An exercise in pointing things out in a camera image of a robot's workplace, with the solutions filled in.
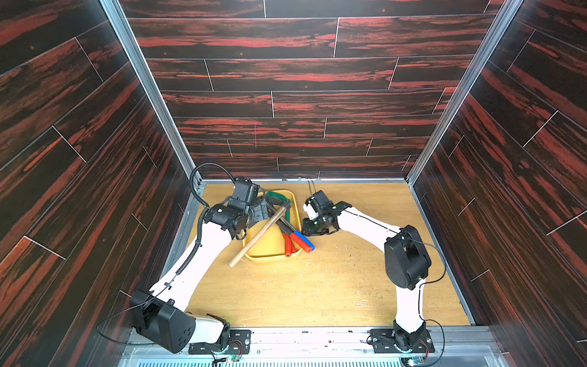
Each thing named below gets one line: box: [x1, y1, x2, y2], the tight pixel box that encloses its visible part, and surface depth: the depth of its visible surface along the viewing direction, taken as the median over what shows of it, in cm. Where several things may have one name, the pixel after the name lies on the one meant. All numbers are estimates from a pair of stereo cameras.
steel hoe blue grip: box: [279, 216, 316, 251], surface depth 90 cm
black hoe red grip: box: [266, 203, 312, 254], surface depth 90 cm
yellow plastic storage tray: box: [243, 189, 302, 263], surface depth 97 cm
